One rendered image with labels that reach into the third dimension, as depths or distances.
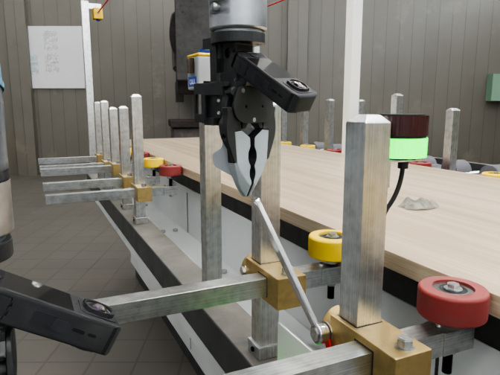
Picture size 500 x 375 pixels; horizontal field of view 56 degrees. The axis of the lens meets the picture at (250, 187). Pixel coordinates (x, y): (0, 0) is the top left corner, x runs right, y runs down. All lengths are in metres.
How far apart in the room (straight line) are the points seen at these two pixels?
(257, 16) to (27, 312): 0.42
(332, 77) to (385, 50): 0.89
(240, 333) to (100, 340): 0.55
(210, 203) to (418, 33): 7.19
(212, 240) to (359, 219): 0.53
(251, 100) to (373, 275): 0.26
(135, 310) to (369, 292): 0.32
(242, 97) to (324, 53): 7.06
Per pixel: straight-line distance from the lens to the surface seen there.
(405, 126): 0.55
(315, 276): 0.79
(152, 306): 0.69
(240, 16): 0.61
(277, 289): 0.72
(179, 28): 6.32
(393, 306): 0.87
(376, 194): 0.54
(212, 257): 1.03
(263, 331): 0.82
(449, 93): 8.15
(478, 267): 0.73
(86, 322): 0.39
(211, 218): 1.01
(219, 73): 0.65
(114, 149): 2.19
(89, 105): 2.99
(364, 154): 0.52
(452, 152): 1.92
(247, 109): 0.61
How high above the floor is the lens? 1.12
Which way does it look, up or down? 10 degrees down
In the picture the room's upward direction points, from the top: straight up
